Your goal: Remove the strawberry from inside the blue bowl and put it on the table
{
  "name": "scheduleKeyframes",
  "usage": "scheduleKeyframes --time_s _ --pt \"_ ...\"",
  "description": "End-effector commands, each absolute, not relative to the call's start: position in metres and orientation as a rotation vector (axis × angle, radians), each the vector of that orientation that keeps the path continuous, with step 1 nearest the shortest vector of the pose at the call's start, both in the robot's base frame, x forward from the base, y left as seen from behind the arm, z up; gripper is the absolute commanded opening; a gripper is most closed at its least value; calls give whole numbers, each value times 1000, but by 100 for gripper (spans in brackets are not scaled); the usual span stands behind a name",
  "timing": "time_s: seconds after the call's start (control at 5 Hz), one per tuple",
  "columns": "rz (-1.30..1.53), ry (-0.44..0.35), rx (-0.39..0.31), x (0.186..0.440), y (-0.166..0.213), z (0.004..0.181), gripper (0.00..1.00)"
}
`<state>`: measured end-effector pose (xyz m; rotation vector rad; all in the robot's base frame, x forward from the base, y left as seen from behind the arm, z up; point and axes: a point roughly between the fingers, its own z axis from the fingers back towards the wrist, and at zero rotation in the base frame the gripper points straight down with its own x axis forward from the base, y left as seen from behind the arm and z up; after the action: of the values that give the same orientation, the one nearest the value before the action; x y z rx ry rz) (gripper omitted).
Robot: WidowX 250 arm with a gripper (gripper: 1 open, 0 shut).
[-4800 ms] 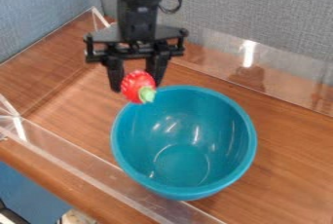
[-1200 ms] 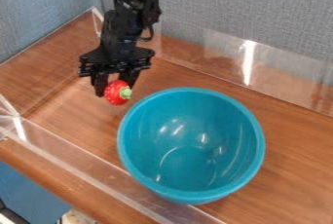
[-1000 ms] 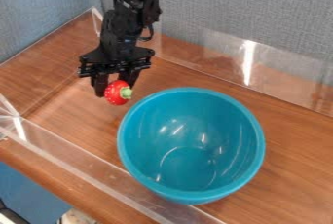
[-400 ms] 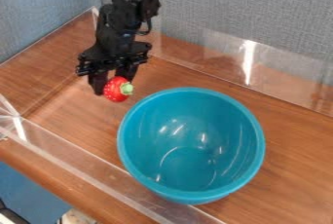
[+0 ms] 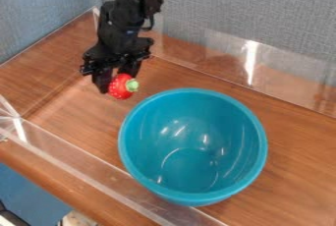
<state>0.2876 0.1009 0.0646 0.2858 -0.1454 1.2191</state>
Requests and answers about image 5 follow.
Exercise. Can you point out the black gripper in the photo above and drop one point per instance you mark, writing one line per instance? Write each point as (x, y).
(120, 49)

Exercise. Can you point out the red toy strawberry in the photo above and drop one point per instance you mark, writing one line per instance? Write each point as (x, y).
(123, 86)

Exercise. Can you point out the blue plastic bowl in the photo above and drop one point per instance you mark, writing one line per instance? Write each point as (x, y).
(193, 145)

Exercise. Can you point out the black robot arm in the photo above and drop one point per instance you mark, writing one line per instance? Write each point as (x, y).
(129, 14)

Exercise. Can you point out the clear acrylic back barrier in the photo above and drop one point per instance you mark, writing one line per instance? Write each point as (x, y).
(288, 76)

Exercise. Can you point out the clear acrylic barrier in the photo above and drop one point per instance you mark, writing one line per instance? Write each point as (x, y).
(288, 76)
(91, 184)

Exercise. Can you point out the clear acrylic front barrier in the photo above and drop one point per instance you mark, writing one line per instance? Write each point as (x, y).
(91, 184)

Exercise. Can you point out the clear acrylic corner bracket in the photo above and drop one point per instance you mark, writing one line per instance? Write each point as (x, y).
(96, 17)

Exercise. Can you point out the clear acrylic left bracket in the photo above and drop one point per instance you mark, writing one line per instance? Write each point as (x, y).
(11, 122)

